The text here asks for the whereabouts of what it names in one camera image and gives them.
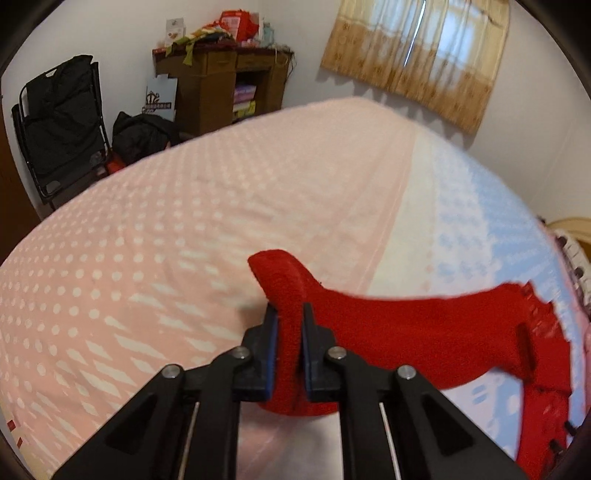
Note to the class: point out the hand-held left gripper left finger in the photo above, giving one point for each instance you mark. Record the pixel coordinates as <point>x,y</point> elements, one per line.
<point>272,344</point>

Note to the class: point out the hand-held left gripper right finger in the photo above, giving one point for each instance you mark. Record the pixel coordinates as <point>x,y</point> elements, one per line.
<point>305,350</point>

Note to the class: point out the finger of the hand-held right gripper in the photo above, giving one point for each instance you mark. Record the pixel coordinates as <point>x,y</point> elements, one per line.
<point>556,446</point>

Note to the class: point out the red knit garment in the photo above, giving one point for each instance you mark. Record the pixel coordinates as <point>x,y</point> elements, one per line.
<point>415,332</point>

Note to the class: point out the pink and blue dotted blanket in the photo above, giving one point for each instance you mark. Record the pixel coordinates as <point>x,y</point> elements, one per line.
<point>231,184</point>

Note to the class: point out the yellow flat box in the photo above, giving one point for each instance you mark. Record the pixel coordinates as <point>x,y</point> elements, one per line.
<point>244,109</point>

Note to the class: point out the black bag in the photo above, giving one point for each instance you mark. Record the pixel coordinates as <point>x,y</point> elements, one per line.
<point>138,136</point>

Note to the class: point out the pink flat box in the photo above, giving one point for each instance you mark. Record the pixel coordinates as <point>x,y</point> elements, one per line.
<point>244,93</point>

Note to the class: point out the brown wooden cabinet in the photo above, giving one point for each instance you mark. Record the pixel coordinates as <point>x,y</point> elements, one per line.
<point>207,92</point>

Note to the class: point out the white and blue paper bag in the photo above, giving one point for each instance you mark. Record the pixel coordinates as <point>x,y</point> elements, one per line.
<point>159,99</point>

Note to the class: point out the dark brown wooden door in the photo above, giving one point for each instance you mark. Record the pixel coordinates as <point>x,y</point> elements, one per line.
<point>14,194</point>

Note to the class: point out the black folding chair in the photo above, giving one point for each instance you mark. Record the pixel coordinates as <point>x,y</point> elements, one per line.
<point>55,129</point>

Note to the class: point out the beige patterned curtain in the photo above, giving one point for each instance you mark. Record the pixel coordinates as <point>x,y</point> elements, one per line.
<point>406,55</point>

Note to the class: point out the multicoloured cloth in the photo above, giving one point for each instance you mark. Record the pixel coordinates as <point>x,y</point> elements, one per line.
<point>203,39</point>

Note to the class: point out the red gift box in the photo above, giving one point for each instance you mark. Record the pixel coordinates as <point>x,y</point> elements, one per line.
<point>238,25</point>

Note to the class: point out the small white box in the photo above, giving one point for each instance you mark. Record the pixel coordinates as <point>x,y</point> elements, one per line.
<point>174,31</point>

